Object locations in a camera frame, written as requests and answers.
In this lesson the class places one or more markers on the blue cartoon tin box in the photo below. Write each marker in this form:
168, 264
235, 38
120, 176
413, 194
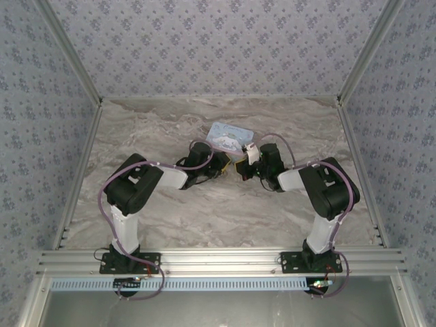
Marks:
231, 134

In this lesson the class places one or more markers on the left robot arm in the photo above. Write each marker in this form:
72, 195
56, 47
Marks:
133, 184

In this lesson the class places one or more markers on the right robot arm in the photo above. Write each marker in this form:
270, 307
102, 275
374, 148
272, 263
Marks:
330, 190

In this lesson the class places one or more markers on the aluminium front beam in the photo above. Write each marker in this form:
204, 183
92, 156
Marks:
218, 261

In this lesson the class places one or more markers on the black controller board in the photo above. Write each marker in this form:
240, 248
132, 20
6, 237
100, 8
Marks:
318, 286
127, 284

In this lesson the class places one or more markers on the grey metal panel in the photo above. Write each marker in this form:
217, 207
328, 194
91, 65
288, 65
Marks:
218, 310

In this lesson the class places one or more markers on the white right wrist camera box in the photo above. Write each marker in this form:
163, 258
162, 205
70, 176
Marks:
252, 153

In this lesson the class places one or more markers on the aluminium side rail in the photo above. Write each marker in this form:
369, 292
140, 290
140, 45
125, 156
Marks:
359, 163
86, 153

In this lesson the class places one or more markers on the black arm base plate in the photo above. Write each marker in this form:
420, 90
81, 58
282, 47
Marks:
109, 267
291, 265

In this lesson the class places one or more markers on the aluminium frame post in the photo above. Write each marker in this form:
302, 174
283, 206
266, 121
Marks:
69, 54
369, 51

